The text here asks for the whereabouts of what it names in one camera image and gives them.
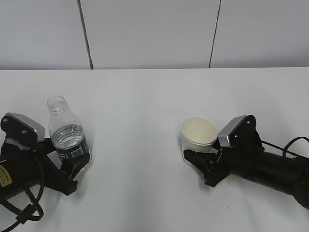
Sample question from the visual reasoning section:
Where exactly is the white paper cup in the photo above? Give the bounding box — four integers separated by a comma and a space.
181, 116, 218, 153

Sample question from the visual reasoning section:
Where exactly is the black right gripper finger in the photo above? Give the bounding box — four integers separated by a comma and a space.
184, 150, 216, 173
211, 141, 221, 151

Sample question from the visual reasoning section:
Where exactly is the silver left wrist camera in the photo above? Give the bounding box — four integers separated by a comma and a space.
0, 112, 45, 147

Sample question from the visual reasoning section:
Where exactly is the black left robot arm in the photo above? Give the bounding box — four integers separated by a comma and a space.
0, 137, 90, 200

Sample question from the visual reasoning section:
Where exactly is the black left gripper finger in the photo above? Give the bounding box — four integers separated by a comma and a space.
61, 153, 91, 180
36, 138, 56, 155

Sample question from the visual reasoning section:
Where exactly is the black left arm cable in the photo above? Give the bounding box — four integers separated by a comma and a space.
0, 154, 45, 230

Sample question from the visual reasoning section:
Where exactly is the clear water bottle green label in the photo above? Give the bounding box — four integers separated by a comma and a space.
47, 96, 89, 161

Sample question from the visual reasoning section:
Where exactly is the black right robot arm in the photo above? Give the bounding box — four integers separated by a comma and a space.
184, 146, 309, 208

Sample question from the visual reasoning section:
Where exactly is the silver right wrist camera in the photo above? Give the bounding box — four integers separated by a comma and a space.
218, 115, 257, 148

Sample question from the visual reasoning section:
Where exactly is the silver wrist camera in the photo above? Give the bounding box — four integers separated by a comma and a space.
0, 112, 45, 147
218, 115, 257, 148

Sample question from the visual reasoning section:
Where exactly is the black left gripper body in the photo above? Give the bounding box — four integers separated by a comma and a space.
31, 145, 78, 196

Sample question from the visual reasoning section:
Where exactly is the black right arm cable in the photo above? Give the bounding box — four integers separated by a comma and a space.
260, 136, 309, 160

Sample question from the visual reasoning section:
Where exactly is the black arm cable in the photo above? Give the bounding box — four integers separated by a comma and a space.
260, 136, 309, 160
0, 154, 45, 230

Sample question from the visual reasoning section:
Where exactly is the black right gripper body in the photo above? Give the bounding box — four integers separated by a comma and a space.
203, 148, 231, 187

